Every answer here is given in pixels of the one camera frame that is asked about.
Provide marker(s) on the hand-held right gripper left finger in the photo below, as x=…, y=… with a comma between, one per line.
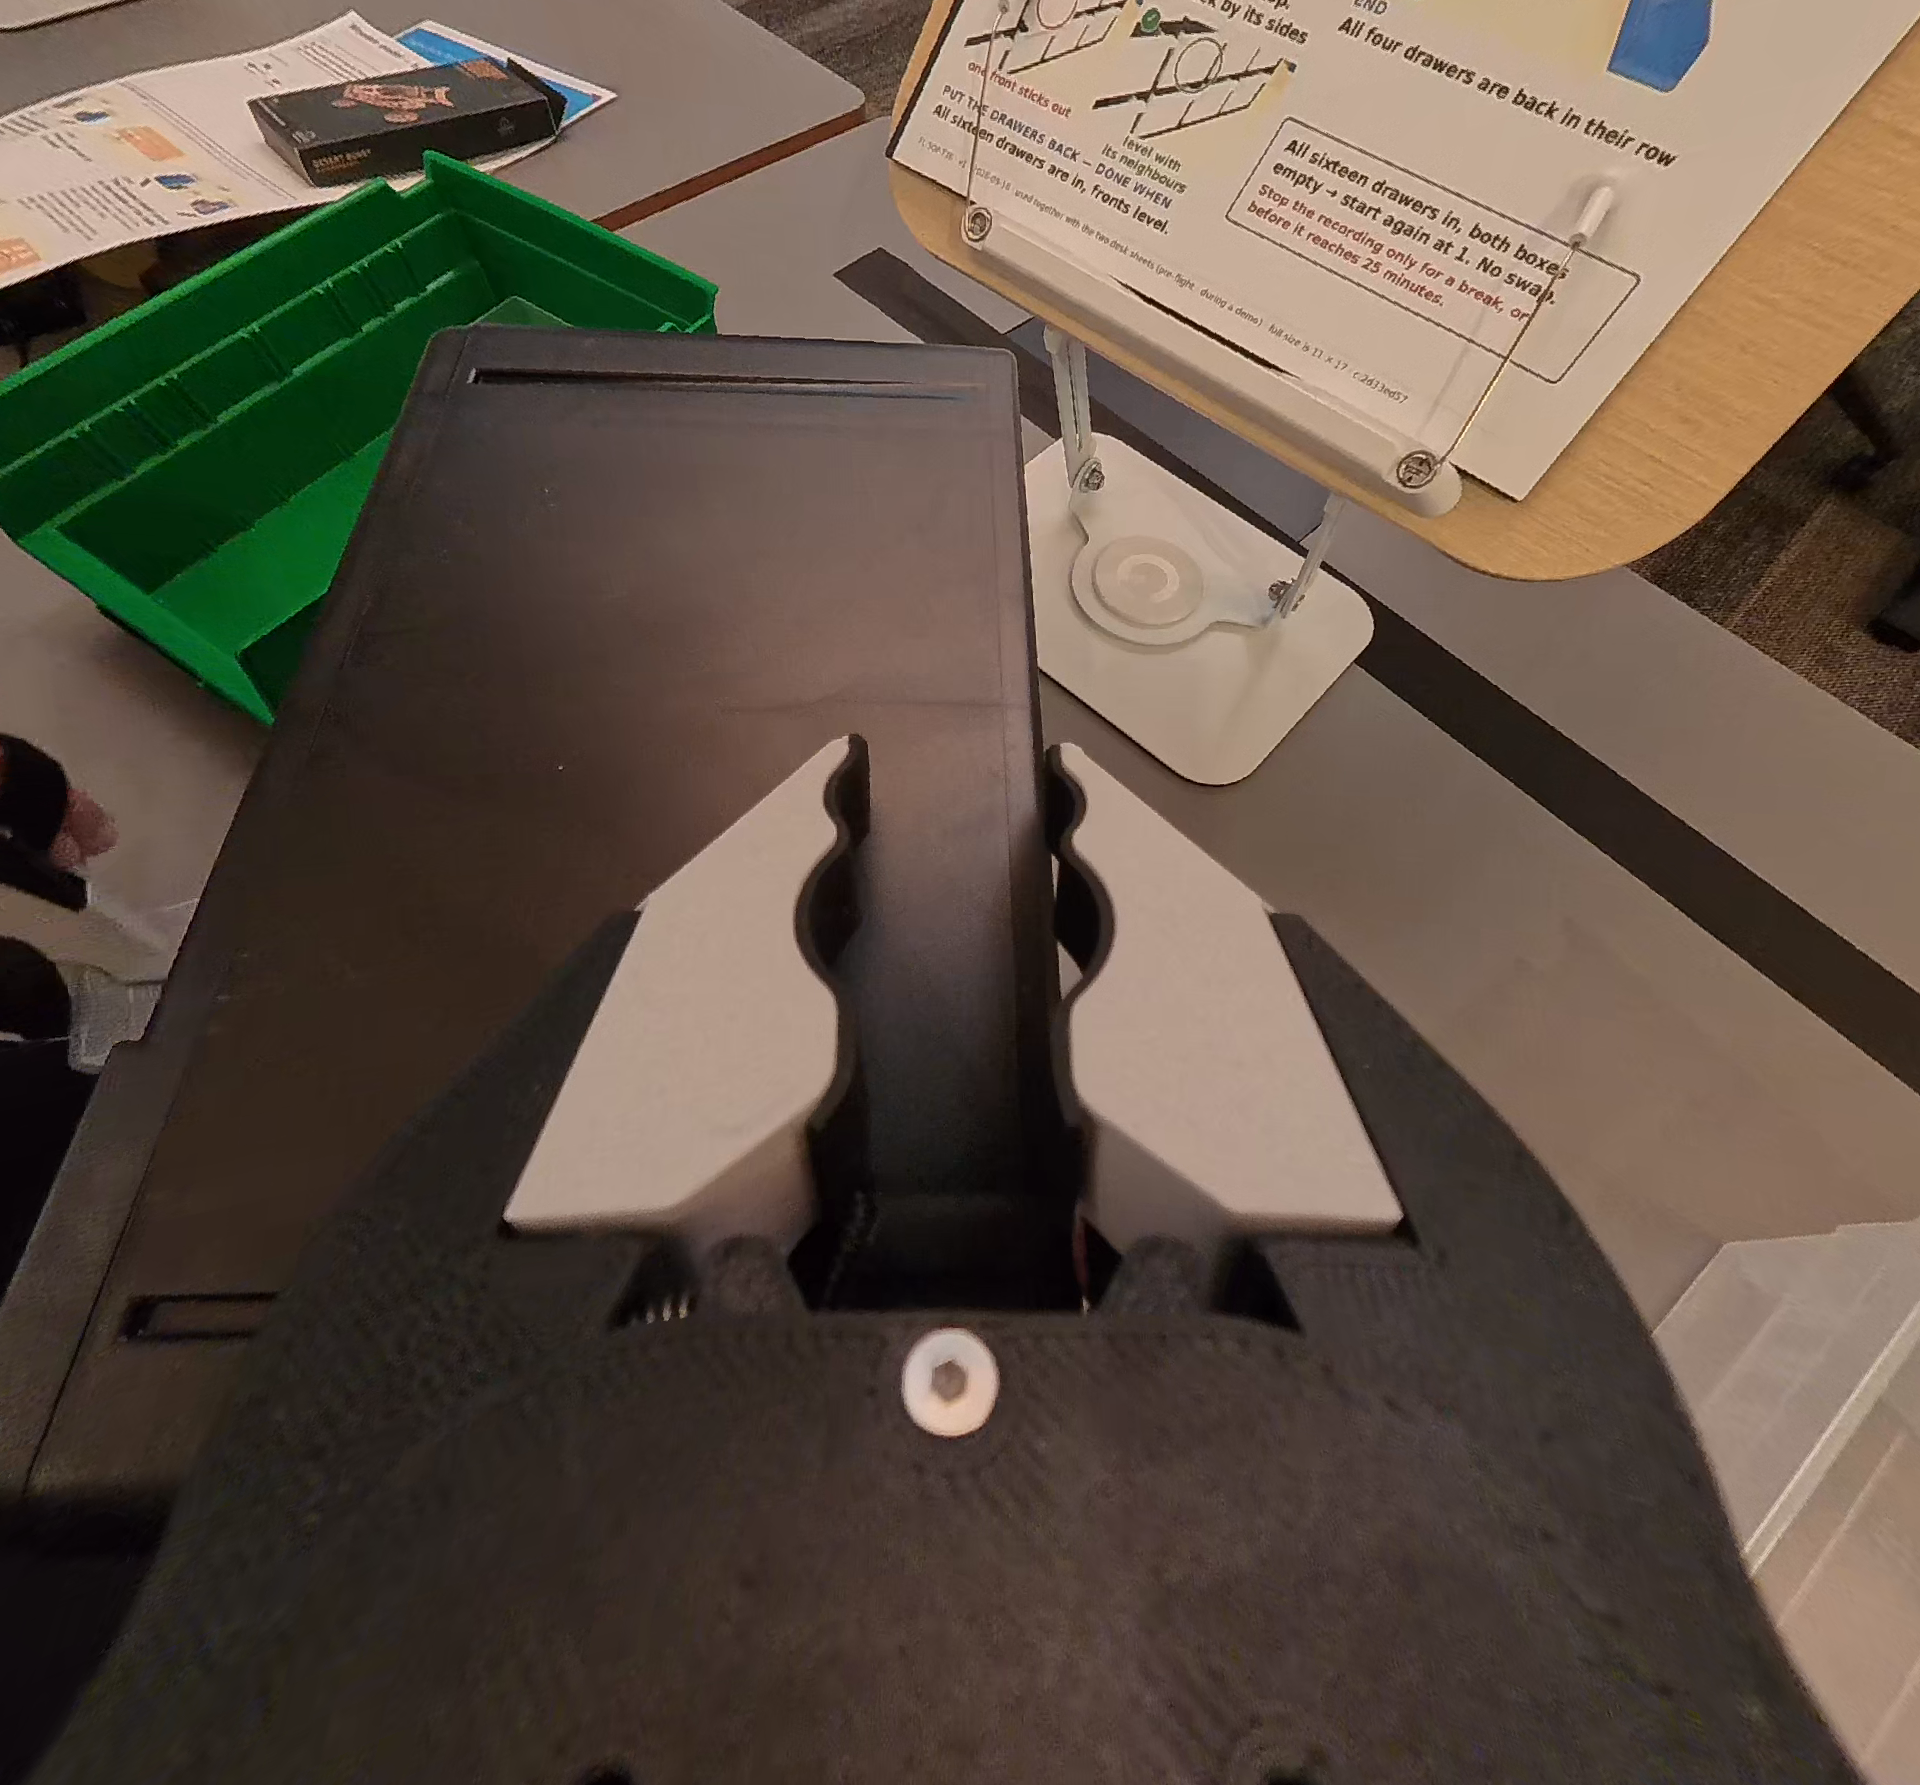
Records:
x=684, y=1066

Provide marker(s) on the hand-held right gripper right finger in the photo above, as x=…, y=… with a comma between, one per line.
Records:
x=1224, y=1066

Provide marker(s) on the green plastic bin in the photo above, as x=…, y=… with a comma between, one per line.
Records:
x=166, y=601

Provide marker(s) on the black drawer cabinet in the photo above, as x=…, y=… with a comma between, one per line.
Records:
x=629, y=645

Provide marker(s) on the clear plastic drawer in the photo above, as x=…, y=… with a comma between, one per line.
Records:
x=533, y=331

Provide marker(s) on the clear plastic bin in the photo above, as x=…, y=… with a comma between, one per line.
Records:
x=1816, y=1486

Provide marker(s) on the person's left hand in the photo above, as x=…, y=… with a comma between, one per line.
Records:
x=92, y=828

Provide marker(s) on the white printed paper sheet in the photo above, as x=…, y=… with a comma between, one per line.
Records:
x=137, y=135

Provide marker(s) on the white stand ledge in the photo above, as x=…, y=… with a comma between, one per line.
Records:
x=1202, y=346

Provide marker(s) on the small black box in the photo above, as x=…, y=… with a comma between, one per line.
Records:
x=405, y=129

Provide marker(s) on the blue leaflet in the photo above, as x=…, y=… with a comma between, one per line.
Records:
x=585, y=102

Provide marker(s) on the printed instruction sheet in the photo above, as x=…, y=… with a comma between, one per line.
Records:
x=1439, y=92

